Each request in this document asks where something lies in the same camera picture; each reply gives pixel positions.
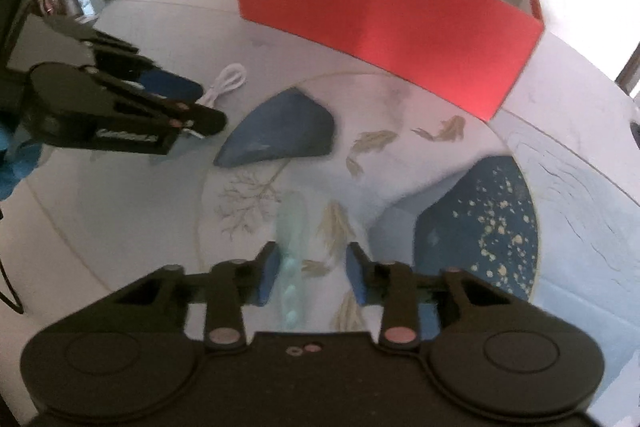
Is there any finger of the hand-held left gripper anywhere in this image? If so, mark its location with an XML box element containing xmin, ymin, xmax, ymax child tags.
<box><xmin>22</xmin><ymin>63</ymin><xmax>227</xmax><ymax>142</ymax></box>
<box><xmin>45</xmin><ymin>14</ymin><xmax>203</xmax><ymax>104</ymax></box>

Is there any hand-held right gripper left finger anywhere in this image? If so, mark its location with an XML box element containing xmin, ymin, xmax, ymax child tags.
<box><xmin>107</xmin><ymin>241</ymin><xmax>282</xmax><ymax>350</ymax></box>

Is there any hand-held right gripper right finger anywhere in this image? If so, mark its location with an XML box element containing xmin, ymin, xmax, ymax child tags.
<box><xmin>346</xmin><ymin>241</ymin><xmax>530</xmax><ymax>350</ymax></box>

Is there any pale green plastic strip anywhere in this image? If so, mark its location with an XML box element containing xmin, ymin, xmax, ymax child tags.
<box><xmin>277</xmin><ymin>194</ymin><xmax>307</xmax><ymax>330</ymax></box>

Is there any white cable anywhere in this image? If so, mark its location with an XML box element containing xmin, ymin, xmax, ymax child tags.
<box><xmin>186</xmin><ymin>63</ymin><xmax>247</xmax><ymax>140</ymax></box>

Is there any red and white cardboard box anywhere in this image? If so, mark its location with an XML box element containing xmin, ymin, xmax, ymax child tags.
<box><xmin>229</xmin><ymin>0</ymin><xmax>546</xmax><ymax>122</ymax></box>

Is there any person's left forearm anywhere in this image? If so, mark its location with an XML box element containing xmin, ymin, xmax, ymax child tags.
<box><xmin>0</xmin><ymin>114</ymin><xmax>43</xmax><ymax>202</ymax></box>

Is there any white desktop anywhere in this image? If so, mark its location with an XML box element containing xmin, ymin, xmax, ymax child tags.
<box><xmin>0</xmin><ymin>0</ymin><xmax>640</xmax><ymax>427</ymax></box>

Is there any blue pouch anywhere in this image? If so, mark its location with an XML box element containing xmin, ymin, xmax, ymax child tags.
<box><xmin>215</xmin><ymin>89</ymin><xmax>335</xmax><ymax>154</ymax></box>

